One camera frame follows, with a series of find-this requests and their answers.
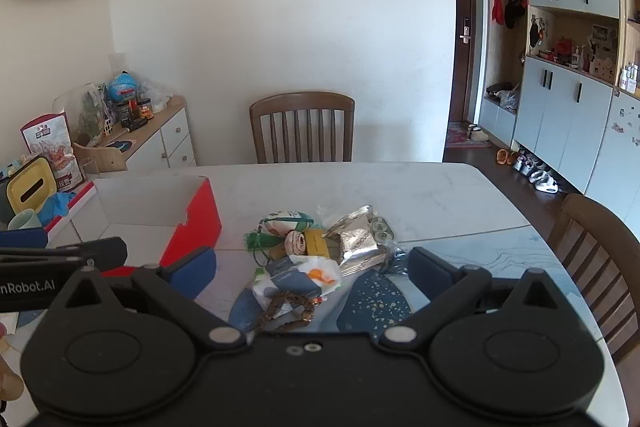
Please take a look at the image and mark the pale green mug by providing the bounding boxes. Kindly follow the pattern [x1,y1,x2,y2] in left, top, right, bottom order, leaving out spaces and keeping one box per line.
[7,209,44,232]

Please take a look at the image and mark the blue rubber gloves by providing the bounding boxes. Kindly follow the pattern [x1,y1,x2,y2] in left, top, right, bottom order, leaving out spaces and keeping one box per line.
[37,192,79,228]

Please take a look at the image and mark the white bag with orange print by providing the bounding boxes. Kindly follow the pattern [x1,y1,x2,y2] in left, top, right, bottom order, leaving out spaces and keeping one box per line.
[252,255,343,309]

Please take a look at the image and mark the clear plastic bags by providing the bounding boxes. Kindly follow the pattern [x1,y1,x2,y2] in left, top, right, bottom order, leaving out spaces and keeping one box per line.
[135,77,174,112]

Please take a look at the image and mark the small yellow box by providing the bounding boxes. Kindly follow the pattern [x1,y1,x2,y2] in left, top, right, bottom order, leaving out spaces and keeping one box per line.
[302,228,331,257]

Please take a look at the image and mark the patterned door mat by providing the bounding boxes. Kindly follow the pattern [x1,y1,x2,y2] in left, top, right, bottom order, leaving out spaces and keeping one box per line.
[444,124,493,150]

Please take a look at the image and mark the dark wooden chair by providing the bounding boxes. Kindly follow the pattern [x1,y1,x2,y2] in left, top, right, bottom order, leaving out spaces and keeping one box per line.
[547,193,640,364]

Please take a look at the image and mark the brown beaded bracelet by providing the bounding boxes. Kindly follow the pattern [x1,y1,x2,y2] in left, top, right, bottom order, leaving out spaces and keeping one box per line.
[256,291,317,334]

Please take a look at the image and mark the clear plastic glasses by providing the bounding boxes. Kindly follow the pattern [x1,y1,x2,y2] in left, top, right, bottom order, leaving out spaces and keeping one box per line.
[370,216,396,241]

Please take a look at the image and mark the yellow tissue box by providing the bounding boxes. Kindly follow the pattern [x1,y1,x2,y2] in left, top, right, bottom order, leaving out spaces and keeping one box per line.
[6,157,59,219]

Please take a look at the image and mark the white wooden sideboard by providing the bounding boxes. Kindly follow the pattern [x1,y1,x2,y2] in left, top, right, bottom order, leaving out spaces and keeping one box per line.
[75,96,197,172]

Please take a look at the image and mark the white sneakers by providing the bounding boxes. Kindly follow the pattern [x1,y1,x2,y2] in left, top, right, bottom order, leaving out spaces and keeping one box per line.
[530,171,560,194]

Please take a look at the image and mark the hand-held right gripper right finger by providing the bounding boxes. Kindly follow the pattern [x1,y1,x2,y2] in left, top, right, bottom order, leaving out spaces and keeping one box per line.
[377,247,571,350]

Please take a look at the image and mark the person's left hand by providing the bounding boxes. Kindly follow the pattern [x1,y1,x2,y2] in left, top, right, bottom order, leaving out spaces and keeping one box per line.
[0,322,25,408]

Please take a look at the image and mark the red cardboard box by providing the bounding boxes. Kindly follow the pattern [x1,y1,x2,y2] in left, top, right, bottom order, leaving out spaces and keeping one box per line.
[92,175,222,279]

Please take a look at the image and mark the wooden slat-back chair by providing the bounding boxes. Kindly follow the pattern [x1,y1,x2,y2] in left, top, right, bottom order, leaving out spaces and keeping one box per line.
[249,92,356,164]

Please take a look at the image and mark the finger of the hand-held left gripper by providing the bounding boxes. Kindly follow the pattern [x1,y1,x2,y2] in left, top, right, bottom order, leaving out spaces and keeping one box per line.
[0,227,49,249]
[0,237,128,270]

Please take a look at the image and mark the glass dome terrarium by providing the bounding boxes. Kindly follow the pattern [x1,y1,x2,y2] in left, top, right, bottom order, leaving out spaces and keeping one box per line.
[52,83,109,148]

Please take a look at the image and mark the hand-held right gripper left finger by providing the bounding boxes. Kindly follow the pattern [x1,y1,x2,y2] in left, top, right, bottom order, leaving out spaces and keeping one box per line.
[47,247,248,350]

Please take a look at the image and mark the red white snack bag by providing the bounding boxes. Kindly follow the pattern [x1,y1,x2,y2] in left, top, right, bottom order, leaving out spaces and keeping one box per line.
[20,113,87,194]

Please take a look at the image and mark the blue globe ball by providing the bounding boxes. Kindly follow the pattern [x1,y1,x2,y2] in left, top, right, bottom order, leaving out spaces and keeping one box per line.
[107,72,139,102]

